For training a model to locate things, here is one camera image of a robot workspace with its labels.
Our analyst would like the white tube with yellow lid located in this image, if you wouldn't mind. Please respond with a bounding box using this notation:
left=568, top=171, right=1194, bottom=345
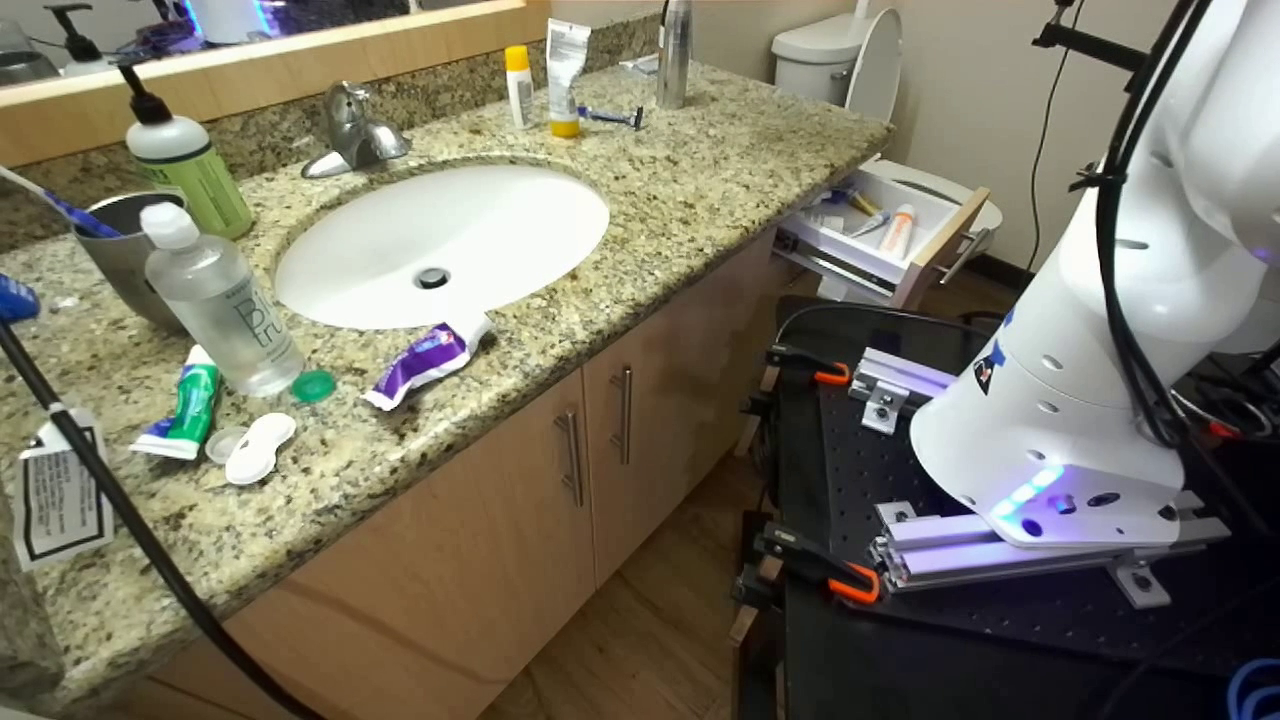
left=542, top=17, right=602, bottom=145

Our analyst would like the purple toothpaste tube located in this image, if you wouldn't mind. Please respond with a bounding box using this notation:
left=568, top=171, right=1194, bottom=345
left=361, top=317, right=501, bottom=416

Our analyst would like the white open drawer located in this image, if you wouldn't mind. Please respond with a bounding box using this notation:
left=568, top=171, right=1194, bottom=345
left=774, top=150, right=1002, bottom=310

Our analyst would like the white orange thinkbaby tube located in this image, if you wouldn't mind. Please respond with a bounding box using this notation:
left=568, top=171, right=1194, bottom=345
left=877, top=198, right=923, bottom=265

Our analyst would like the green toothpaste tube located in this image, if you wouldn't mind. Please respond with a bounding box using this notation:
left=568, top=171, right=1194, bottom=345
left=127, top=340, right=229, bottom=468

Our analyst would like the orange clamp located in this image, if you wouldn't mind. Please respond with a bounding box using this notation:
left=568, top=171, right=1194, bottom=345
left=809, top=355, right=858, bottom=396
left=823, top=561, right=887, bottom=613

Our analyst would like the white oval sink basin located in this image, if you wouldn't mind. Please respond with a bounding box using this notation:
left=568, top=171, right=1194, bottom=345
left=273, top=154, right=617, bottom=334

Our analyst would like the dark razor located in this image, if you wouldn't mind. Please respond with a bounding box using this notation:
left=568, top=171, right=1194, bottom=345
left=572, top=101, right=649, bottom=137

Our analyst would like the light wood vanity cabinet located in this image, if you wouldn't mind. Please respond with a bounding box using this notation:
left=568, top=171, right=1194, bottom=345
left=117, top=223, right=806, bottom=720

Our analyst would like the green bottle cap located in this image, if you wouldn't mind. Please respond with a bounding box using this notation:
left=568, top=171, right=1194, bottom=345
left=288, top=367, right=342, bottom=406

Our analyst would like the white toilet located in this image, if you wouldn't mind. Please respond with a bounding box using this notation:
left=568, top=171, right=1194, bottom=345
left=768, top=0, right=909, bottom=128

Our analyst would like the chrome faucet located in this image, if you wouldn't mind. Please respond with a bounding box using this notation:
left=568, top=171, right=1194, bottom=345
left=295, top=79, right=417, bottom=182

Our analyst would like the clear plastic bottle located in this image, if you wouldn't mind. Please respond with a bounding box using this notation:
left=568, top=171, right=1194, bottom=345
left=138, top=198, right=308, bottom=403

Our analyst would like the black robot cart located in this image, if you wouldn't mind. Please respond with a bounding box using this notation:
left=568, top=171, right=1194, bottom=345
left=731, top=296, right=1280, bottom=720

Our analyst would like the wood framed mirror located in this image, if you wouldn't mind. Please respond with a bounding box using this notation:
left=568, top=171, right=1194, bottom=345
left=0, top=0, right=553, bottom=171

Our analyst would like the green soap pump bottle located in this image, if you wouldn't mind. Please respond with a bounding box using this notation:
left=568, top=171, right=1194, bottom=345
left=114, top=58, right=262, bottom=242

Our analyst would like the grey metal cup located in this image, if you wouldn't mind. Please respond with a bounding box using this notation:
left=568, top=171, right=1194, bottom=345
left=73, top=188, right=194, bottom=334

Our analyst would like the blue toothbrush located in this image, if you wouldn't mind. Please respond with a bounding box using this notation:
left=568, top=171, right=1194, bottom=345
left=35, top=188, right=127, bottom=242

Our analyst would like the silver cabinet door handle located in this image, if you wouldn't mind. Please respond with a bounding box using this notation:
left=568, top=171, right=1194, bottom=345
left=553, top=403, right=593, bottom=512
left=608, top=360, right=640, bottom=468

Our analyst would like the silver drawer handle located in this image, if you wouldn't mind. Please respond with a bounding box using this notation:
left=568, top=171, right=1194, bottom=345
left=931, top=197, right=1009, bottom=293

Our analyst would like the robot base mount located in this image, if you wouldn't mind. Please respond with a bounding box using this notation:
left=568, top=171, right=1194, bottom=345
left=850, top=345, right=1235, bottom=613

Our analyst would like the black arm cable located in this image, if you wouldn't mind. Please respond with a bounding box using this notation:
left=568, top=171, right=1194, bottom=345
left=1033, top=0, right=1280, bottom=456

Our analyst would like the black power cable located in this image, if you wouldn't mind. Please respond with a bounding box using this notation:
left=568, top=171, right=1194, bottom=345
left=0, top=317, right=324, bottom=720

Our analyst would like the white cable tag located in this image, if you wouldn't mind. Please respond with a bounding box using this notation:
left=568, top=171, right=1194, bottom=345
left=13, top=411, right=114, bottom=576

